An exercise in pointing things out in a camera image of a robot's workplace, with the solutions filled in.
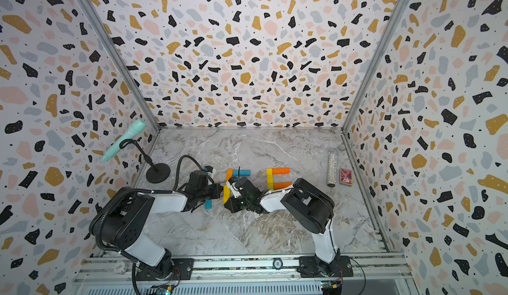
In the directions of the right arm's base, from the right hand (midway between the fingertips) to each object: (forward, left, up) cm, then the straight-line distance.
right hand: (228, 205), depth 89 cm
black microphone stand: (+16, +39, +1) cm, 42 cm away
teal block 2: (0, +9, 0) cm, 9 cm away
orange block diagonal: (+13, -23, -4) cm, 27 cm away
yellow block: (+17, -18, -1) cm, 25 cm away
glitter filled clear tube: (+31, -53, -1) cm, 61 cm away
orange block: (+20, -24, -2) cm, 32 cm away
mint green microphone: (+17, +32, +33) cm, 49 cm away
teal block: (+19, -4, -2) cm, 19 cm away
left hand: (+9, +2, 0) cm, 9 cm away
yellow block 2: (+10, -19, -1) cm, 21 cm away
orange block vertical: (+17, +2, 0) cm, 17 cm away
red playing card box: (+17, -57, -2) cm, 59 cm away
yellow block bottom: (+6, +2, +1) cm, 6 cm away
